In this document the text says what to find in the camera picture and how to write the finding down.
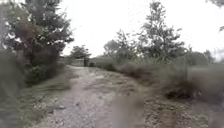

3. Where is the small distant tree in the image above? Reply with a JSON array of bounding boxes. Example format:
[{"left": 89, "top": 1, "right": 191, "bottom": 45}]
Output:
[{"left": 68, "top": 45, "right": 92, "bottom": 60}]

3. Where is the low grey wall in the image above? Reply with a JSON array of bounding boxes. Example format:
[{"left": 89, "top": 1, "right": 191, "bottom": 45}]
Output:
[{"left": 68, "top": 58, "right": 91, "bottom": 68}]

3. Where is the grass verge with leaves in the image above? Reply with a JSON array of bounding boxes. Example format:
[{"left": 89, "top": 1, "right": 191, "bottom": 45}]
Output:
[
  {"left": 0, "top": 66, "right": 79, "bottom": 128},
  {"left": 96, "top": 68, "right": 224, "bottom": 128}
]

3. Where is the grey gravel dirt path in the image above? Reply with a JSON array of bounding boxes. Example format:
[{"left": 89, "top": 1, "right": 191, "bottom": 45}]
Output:
[{"left": 31, "top": 65, "right": 151, "bottom": 128}]

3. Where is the overgrown bushes and tall grass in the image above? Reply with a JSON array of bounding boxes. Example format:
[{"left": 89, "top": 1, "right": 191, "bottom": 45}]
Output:
[{"left": 89, "top": 54, "right": 224, "bottom": 104}]

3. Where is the row of trees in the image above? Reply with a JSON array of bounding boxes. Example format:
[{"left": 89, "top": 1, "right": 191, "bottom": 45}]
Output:
[{"left": 102, "top": 0, "right": 224, "bottom": 64}]

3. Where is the tall green tree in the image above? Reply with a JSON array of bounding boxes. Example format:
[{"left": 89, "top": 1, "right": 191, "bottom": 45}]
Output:
[{"left": 0, "top": 0, "right": 75, "bottom": 84}]

